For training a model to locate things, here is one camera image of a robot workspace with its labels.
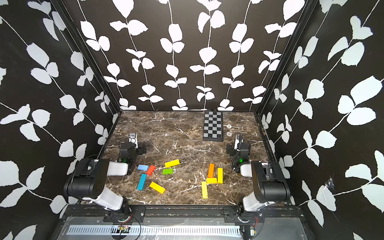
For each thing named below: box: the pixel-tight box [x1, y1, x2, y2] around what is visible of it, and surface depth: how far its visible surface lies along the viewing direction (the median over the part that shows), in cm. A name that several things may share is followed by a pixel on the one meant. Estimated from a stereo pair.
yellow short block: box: [206, 177, 218, 184], surface depth 87 cm
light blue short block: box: [137, 164, 149, 171], surface depth 91 cm
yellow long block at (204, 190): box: [201, 181, 208, 199], surface depth 83 cm
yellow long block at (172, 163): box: [164, 159, 180, 168], surface depth 95 cm
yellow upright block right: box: [217, 167, 224, 184], surface depth 88 cm
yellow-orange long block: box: [149, 181, 166, 195], surface depth 84 cm
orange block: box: [208, 163, 216, 178], surface depth 90 cm
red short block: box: [146, 164, 156, 176], surface depth 90 cm
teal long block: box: [137, 173, 147, 191], surface depth 85 cm
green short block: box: [162, 168, 174, 175], surface depth 90 cm
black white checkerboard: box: [203, 111, 224, 142], surface depth 110 cm
